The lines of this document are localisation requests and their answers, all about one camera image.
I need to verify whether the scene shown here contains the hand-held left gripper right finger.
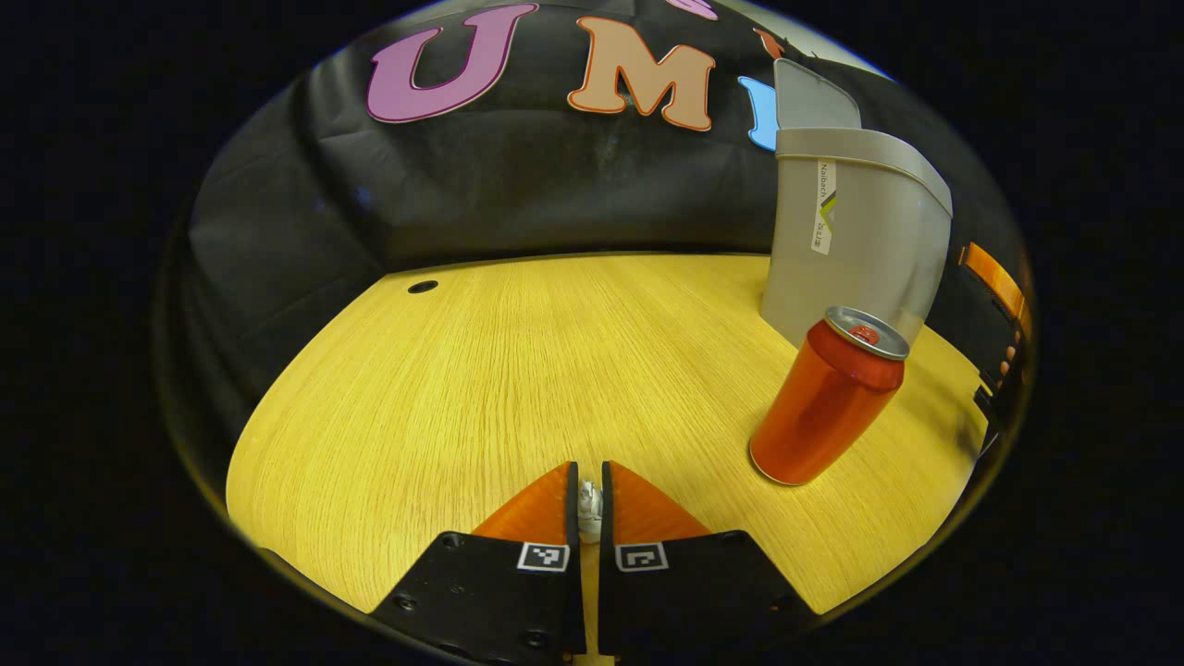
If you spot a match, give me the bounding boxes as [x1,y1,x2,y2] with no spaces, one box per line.
[599,461,820,660]

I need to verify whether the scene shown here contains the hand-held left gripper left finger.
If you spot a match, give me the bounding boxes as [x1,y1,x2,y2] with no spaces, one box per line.
[370,461,586,665]

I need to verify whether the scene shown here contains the white paper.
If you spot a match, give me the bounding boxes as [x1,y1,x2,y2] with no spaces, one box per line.
[577,479,604,542]

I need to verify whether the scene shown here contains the grey desktop garbage bin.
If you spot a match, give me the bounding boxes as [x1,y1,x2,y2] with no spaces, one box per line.
[760,58,954,351]

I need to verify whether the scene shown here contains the red pop can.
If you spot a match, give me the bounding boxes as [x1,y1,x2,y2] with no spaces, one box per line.
[749,306,911,487]

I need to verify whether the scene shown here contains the black backdrop cloth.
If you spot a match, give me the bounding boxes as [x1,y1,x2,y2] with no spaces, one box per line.
[176,0,1032,463]

